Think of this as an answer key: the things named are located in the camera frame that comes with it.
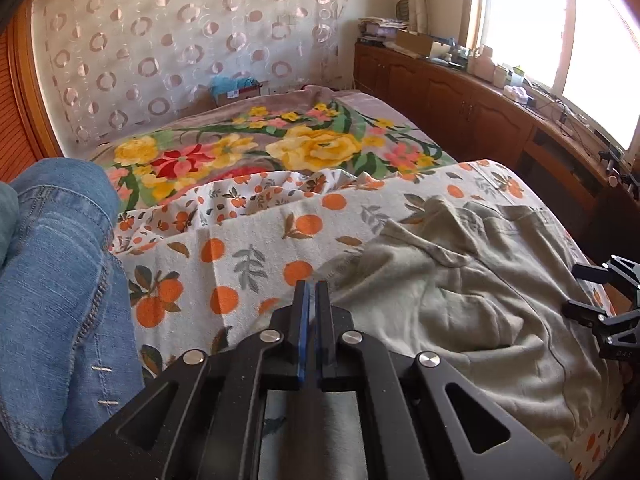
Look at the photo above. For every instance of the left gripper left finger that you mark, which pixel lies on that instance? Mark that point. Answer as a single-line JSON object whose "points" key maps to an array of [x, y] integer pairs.
{"points": [[202, 418]]}

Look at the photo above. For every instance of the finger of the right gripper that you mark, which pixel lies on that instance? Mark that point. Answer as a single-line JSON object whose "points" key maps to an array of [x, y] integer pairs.
{"points": [[619, 272], [584, 314]]}

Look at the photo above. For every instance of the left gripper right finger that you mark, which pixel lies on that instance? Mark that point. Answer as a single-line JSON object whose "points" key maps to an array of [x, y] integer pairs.
{"points": [[419, 417]]}

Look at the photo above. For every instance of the grey-green pants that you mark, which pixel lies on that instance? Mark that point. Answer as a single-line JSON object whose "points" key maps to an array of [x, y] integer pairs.
{"points": [[483, 286]]}

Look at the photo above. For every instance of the blue denim jeans pile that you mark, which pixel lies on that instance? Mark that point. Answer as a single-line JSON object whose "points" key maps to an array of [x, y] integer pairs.
{"points": [[69, 359]]}

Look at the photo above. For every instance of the orange print white bedsheet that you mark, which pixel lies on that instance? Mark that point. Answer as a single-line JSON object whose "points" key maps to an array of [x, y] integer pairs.
{"points": [[207, 269]]}

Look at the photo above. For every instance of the long wooden cabinet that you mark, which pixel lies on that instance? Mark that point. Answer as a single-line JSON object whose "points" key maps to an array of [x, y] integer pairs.
{"points": [[542, 144]]}

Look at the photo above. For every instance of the white plastic jug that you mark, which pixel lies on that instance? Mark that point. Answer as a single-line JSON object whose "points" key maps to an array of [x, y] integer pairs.
{"points": [[483, 66]]}

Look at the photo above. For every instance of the floral pink blanket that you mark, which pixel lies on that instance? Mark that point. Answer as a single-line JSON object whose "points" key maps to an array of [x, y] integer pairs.
{"points": [[304, 131]]}

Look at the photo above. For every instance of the cardboard box on cabinet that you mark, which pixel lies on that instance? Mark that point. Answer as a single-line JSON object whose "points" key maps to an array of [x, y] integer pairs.
{"points": [[421, 44]]}

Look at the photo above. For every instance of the cardboard box blue cloth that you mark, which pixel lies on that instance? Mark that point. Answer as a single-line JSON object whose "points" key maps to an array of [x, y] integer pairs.
{"points": [[225, 90]]}

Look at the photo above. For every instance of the wooden louvred wardrobe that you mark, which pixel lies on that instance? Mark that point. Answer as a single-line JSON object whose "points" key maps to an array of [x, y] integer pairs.
{"points": [[26, 135]]}

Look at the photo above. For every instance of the stack of books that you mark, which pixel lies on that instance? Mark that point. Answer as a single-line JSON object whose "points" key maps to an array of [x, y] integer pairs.
{"points": [[380, 29]]}

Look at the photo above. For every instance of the circle pattern sheer curtain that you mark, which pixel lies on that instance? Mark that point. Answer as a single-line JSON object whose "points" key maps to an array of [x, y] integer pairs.
{"points": [[111, 68]]}

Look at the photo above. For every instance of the window with wooden frame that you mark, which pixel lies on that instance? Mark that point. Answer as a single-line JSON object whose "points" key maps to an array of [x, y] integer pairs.
{"points": [[585, 53]]}

